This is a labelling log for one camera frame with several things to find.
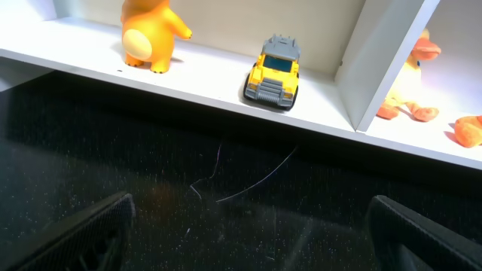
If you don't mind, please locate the yellow plush duck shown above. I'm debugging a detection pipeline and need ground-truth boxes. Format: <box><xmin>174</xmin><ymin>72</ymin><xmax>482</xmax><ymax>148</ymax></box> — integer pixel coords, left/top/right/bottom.
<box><xmin>376</xmin><ymin>28</ymin><xmax>442</xmax><ymax>123</ymax></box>

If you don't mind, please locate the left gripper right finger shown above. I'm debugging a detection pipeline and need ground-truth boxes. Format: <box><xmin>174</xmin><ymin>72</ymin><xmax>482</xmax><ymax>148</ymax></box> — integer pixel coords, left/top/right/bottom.
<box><xmin>366</xmin><ymin>194</ymin><xmax>482</xmax><ymax>271</ymax></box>

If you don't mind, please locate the white shelf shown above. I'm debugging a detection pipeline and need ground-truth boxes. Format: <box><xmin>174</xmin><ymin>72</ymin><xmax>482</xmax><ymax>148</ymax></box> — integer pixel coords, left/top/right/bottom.
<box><xmin>0</xmin><ymin>0</ymin><xmax>482</xmax><ymax>171</ymax></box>

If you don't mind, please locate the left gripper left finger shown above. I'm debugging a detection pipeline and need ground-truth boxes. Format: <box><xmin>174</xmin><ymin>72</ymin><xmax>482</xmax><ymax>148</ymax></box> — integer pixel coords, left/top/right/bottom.
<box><xmin>0</xmin><ymin>191</ymin><xmax>136</xmax><ymax>271</ymax></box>

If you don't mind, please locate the white plush goose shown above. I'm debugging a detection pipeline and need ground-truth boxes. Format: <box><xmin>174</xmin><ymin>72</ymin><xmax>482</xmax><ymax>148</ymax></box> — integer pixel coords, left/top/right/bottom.
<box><xmin>453</xmin><ymin>115</ymin><xmax>482</xmax><ymax>149</ymax></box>

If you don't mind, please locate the yellow rubber duck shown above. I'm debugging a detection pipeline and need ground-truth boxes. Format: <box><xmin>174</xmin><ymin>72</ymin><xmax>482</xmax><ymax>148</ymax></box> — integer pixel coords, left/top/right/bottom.
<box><xmin>120</xmin><ymin>0</ymin><xmax>193</xmax><ymax>75</ymax></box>

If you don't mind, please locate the grey and yellow toy truck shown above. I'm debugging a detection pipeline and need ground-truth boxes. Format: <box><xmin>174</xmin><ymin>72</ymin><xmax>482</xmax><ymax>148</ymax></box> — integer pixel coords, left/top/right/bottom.
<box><xmin>243</xmin><ymin>33</ymin><xmax>302</xmax><ymax>112</ymax></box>

